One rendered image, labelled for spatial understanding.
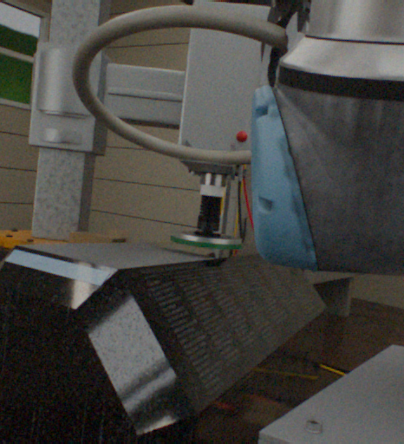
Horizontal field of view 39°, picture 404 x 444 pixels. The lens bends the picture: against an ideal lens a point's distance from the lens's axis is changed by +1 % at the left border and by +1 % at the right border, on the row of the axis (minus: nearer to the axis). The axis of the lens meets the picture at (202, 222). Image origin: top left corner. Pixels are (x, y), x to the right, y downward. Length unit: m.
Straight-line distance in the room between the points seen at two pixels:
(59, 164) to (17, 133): 6.40
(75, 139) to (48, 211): 0.32
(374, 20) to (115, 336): 0.93
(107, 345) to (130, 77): 1.37
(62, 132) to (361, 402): 1.94
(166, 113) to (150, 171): 5.93
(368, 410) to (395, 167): 0.20
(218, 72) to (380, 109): 1.25
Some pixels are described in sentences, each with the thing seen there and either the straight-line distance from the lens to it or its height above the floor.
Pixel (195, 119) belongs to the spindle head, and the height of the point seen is 1.26.
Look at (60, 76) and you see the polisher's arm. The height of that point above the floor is 1.43.
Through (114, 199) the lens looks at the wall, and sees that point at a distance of 8.66.
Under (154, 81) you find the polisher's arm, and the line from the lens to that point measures 2.33.
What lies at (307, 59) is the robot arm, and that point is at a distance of 0.43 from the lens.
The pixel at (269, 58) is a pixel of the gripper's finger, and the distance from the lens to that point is 0.90.
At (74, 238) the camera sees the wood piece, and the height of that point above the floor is 0.81.
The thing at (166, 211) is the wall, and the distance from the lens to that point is 8.00.
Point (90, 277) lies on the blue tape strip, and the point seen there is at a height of 0.84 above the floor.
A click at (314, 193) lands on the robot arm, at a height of 1.08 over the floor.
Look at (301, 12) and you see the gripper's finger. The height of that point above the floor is 1.33.
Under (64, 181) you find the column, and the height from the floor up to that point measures 1.02.
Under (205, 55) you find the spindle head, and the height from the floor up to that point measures 1.43.
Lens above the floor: 1.07
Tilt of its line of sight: 4 degrees down
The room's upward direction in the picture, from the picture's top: 7 degrees clockwise
